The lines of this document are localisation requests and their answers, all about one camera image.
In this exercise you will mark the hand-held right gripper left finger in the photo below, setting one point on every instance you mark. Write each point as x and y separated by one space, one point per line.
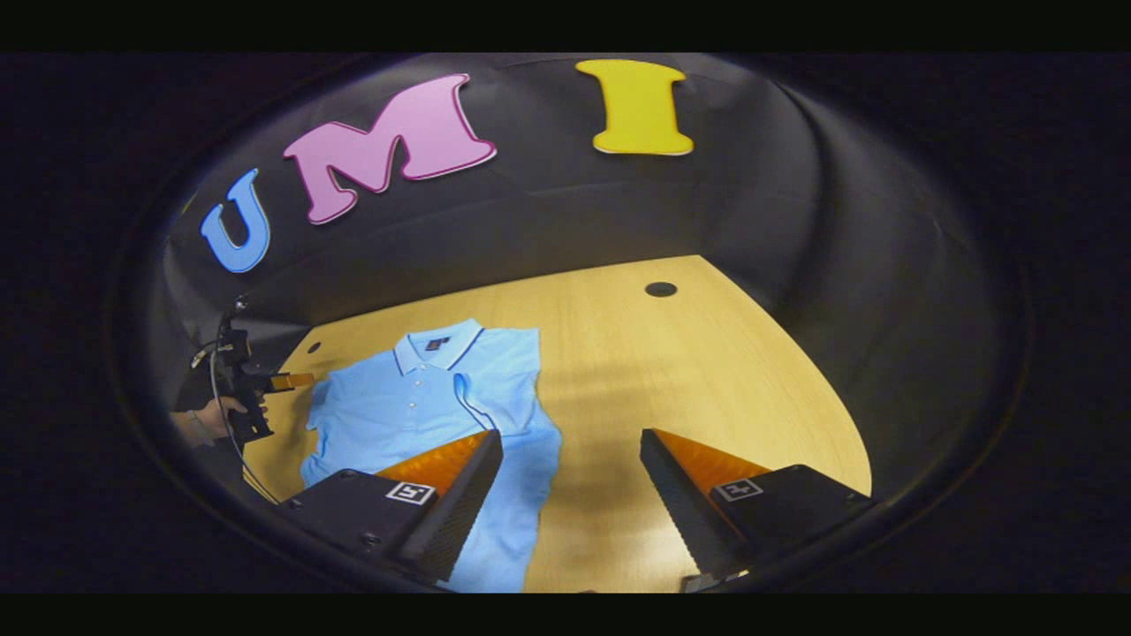
452 517

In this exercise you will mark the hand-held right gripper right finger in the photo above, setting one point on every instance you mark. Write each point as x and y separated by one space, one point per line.
685 521

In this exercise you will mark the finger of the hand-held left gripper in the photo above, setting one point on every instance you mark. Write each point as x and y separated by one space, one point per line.
292 382

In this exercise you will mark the light blue T-shirt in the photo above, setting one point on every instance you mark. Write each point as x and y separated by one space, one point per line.
415 397

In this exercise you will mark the black backdrop cloth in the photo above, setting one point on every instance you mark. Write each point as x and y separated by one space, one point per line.
751 194

